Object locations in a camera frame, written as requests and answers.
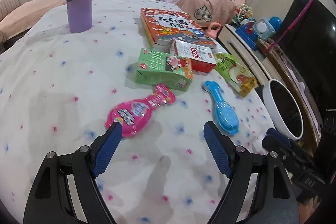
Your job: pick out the green carton box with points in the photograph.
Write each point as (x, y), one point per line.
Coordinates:
(157, 69)

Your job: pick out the green snack packet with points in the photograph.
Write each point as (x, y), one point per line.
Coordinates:
(236, 74)

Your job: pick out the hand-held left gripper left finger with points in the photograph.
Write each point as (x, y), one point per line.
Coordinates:
(109, 145)

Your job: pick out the pale blue cube toy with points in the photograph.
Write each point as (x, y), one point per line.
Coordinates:
(263, 28)

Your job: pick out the black bin liner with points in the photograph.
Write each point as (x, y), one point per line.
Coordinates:
(284, 106)

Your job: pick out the pink kettlebell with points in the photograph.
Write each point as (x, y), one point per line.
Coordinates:
(214, 30)

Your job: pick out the pink ribbon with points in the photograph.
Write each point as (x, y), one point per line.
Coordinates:
(299, 15)

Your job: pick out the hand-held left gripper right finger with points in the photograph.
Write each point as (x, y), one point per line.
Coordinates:
(218, 148)

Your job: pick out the red and white box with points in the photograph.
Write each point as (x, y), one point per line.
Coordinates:
(197, 56)

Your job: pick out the blue plastic toy brush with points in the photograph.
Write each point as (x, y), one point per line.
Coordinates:
(223, 111)

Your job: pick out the white round bin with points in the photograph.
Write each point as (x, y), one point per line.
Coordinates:
(267, 106)

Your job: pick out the pink toy blister pack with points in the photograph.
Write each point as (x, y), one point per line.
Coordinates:
(134, 113)

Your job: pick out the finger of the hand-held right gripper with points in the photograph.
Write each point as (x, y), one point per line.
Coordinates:
(278, 136)
(273, 145)

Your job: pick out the white dotted tablecloth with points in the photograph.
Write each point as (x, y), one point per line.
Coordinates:
(65, 77)

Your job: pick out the blue plastic toy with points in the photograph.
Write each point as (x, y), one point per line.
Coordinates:
(248, 33)

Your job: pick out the blue spiky ball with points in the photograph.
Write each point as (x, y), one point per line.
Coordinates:
(276, 22)

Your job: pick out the black flat television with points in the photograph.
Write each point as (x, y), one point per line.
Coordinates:
(315, 35)

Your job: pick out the white television stand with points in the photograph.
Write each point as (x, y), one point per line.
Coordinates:
(244, 49)

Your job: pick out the pink sofa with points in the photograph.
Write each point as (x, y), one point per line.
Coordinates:
(39, 3)

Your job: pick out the orange children's book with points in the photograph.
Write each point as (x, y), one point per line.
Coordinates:
(168, 24)

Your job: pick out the striped pink pillow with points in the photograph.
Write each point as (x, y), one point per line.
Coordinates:
(8, 6)

